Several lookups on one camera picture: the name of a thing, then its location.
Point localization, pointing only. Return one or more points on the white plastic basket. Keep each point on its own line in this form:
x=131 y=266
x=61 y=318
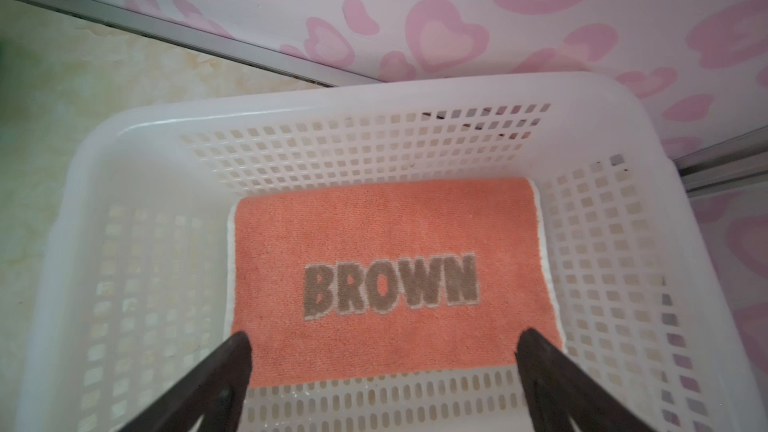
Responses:
x=134 y=286

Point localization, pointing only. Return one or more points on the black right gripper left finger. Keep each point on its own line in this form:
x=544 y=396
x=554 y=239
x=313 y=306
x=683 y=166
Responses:
x=208 y=398

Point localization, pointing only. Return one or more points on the red brown bear towel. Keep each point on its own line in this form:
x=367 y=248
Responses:
x=378 y=279

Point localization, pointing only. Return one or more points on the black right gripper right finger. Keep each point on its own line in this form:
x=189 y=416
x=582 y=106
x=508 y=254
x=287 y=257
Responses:
x=562 y=397

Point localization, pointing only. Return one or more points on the aluminium frame post right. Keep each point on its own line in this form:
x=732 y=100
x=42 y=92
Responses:
x=736 y=163

